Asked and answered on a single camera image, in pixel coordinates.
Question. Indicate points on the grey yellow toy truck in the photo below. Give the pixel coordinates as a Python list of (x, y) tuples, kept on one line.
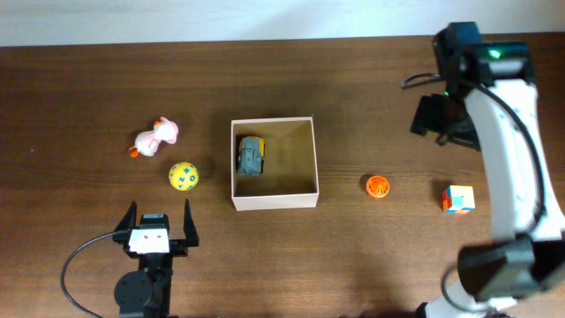
[(251, 156)]

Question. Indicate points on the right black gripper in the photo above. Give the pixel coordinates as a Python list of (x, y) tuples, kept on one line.
[(425, 115)]

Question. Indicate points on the colourful puzzle cube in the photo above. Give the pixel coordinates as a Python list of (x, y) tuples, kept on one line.
[(458, 199)]

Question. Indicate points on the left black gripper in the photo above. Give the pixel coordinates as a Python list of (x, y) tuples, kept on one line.
[(180, 246)]

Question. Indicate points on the pink white toy duck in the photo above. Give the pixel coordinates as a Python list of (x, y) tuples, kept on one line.
[(147, 143)]

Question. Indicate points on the yellow letter ball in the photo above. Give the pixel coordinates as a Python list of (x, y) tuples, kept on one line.
[(183, 176)]

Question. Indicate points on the pink cardboard box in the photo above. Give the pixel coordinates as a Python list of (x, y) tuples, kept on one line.
[(290, 178)]

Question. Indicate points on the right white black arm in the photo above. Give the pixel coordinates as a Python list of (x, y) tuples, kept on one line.
[(490, 105)]

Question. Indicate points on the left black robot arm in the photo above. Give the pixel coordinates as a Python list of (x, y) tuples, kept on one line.
[(145, 292)]

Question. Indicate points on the orange round toy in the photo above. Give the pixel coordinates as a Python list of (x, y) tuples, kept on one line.
[(377, 187)]

